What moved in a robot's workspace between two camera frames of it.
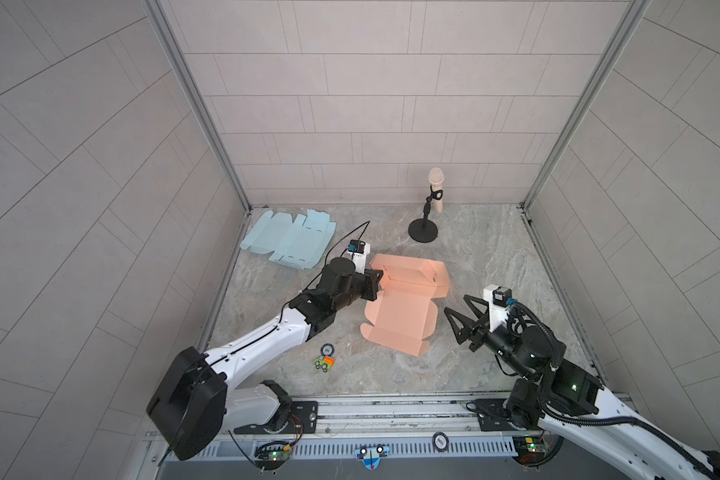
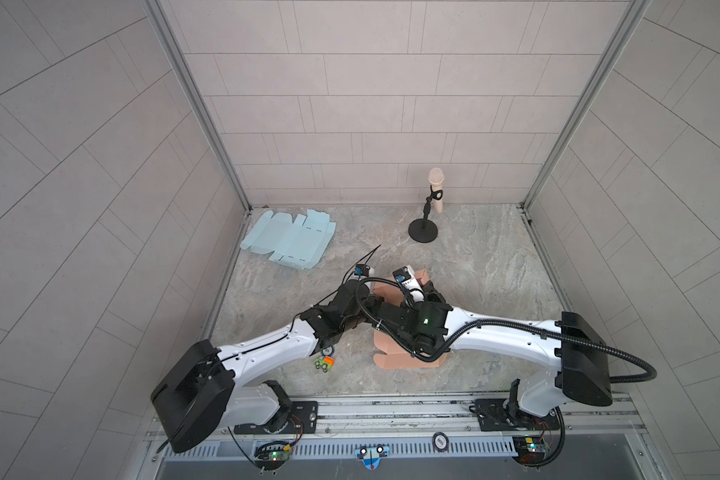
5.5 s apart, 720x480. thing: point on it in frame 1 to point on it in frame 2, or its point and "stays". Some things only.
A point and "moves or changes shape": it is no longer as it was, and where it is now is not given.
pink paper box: x=403 y=314 moves or changes shape
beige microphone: x=435 y=178 stays
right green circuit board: x=529 y=444 stays
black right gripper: x=471 y=332 to x=428 y=297
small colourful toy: x=325 y=362 stays
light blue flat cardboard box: x=299 y=242 stays
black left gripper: x=366 y=280 to x=373 y=303
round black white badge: x=440 y=442 stays
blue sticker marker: x=371 y=456 stays
